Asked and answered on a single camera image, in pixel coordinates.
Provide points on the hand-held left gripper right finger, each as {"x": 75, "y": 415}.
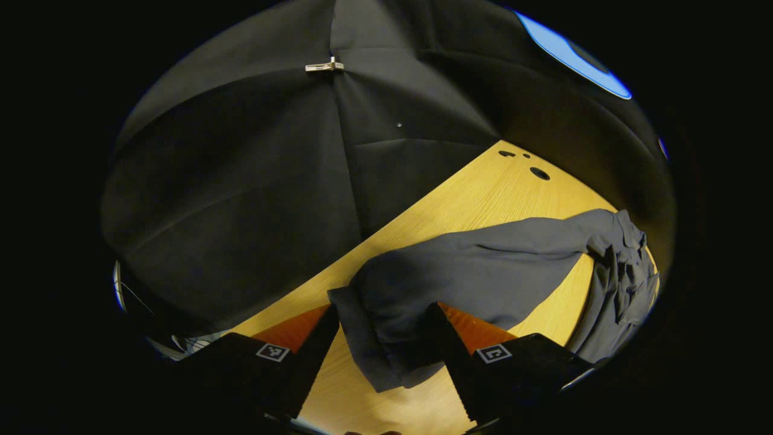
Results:
{"x": 459, "y": 368}

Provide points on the silver metal cloth clip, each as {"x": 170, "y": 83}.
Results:
{"x": 324, "y": 66}

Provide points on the grey collared shirt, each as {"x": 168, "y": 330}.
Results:
{"x": 483, "y": 272}

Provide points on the black backdrop cloth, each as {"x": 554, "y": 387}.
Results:
{"x": 241, "y": 181}

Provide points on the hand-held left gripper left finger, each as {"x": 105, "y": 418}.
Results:
{"x": 317, "y": 347}

